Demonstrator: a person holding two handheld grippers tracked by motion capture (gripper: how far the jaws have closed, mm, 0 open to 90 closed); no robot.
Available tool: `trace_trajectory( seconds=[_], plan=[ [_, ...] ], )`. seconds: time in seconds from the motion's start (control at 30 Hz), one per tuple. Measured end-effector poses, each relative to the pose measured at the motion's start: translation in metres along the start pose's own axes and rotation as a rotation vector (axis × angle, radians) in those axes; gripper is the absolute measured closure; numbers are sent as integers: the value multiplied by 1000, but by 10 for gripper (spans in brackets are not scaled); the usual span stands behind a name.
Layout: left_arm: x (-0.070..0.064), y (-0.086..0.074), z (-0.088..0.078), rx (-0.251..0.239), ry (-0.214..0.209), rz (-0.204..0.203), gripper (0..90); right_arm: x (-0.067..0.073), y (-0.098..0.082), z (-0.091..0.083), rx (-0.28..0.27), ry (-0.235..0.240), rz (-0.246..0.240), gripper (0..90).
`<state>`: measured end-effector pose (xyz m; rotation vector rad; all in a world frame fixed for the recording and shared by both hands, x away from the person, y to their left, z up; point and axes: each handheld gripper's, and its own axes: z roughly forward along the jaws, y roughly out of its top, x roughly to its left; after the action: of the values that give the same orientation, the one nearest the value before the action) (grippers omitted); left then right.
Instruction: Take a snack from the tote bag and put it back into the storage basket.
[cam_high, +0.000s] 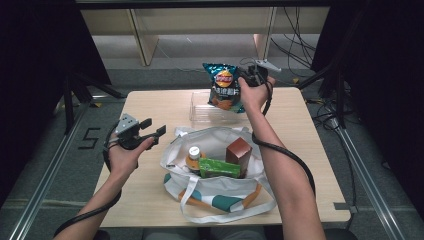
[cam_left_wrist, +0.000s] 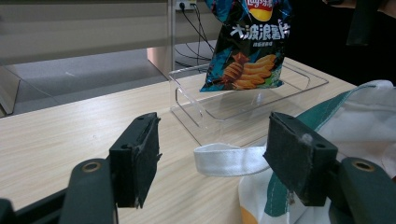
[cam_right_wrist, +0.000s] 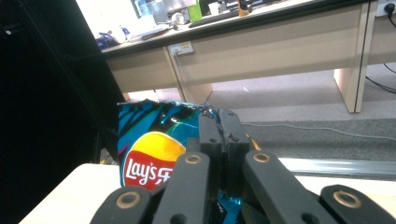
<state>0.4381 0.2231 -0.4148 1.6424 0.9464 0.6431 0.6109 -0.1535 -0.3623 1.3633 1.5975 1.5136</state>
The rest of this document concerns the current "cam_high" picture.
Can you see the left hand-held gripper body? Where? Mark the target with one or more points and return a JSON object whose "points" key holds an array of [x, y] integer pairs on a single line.
{"points": [[126, 125]]}

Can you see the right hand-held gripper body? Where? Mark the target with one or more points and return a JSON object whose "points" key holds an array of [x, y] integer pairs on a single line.
{"points": [[258, 75]]}

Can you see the blue chip bag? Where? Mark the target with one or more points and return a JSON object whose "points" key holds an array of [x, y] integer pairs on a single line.
{"points": [[223, 86]]}

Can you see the clear plastic tray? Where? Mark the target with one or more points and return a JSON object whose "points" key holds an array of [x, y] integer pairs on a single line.
{"points": [[201, 111]]}

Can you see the white tote bag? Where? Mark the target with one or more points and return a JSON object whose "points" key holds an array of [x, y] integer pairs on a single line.
{"points": [[216, 140]]}

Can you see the green snack packet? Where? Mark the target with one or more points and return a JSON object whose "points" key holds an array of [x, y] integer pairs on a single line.
{"points": [[218, 167]]}

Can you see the brown carton box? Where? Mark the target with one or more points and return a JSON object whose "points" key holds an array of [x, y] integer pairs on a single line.
{"points": [[238, 151]]}

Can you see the person's right hand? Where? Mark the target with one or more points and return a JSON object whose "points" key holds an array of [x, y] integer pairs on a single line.
{"points": [[255, 98]]}

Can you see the person's left hand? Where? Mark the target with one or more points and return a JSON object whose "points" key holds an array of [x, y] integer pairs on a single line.
{"points": [[125, 161]]}

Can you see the orange bottle with white cap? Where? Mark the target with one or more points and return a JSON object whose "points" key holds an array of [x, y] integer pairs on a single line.
{"points": [[194, 154]]}

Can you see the black metal stand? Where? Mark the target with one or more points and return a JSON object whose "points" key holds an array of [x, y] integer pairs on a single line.
{"points": [[78, 90], [333, 83]]}

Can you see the beige office desk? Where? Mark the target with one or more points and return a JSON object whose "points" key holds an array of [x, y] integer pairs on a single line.
{"points": [[206, 20]]}

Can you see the black curtain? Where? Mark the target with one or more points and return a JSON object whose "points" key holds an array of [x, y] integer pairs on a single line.
{"points": [[40, 66], [383, 83]]}

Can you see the aluminium floor rail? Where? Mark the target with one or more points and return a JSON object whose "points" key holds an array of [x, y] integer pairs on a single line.
{"points": [[366, 186], [46, 180]]}

